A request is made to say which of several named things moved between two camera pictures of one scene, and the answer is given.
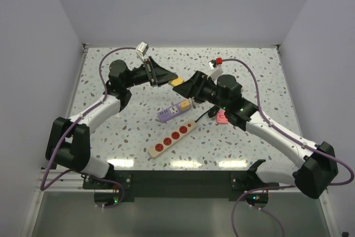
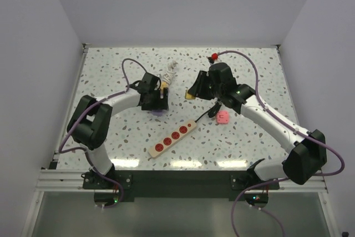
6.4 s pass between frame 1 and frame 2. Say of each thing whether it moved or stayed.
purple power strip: moved
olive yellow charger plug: moved
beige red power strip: stayed
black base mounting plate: stayed
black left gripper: moved
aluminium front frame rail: stayed
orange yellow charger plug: moved
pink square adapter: stayed
